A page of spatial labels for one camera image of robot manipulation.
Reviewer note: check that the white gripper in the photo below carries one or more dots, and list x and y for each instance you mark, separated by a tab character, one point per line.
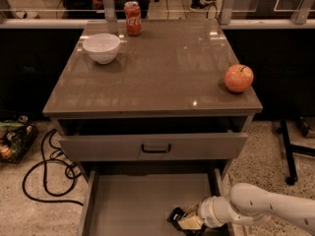
206	211

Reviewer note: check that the dark rxbar chocolate bar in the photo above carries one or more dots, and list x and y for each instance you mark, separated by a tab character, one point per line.
174	217

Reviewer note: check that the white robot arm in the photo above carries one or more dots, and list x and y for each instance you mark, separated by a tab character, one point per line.
247	204

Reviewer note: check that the grey top drawer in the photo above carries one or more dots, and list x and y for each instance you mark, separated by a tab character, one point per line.
192	138

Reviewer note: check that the grey drawer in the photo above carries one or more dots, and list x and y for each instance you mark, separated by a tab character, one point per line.
192	138
140	202

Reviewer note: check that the grey middle drawer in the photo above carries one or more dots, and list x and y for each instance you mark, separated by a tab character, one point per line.
140	202

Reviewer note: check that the grey drawer cabinet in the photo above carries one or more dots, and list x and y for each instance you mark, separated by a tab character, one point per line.
172	69

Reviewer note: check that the black metal stand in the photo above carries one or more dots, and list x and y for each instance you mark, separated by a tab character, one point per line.
290	148

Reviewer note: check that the red apple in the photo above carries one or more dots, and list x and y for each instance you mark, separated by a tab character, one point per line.
238	78

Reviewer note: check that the white ceramic bowl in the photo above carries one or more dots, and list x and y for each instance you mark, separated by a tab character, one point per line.
102	48

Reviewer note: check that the red coca-cola can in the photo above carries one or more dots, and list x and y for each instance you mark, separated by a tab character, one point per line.
133	18

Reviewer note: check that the metal glass railing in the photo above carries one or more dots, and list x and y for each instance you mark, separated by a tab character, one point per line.
231	14

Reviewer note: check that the black drawer handle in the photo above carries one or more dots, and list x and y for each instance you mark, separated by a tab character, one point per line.
154	150

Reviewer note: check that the black wire basket with items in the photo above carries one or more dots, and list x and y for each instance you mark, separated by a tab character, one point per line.
16	138

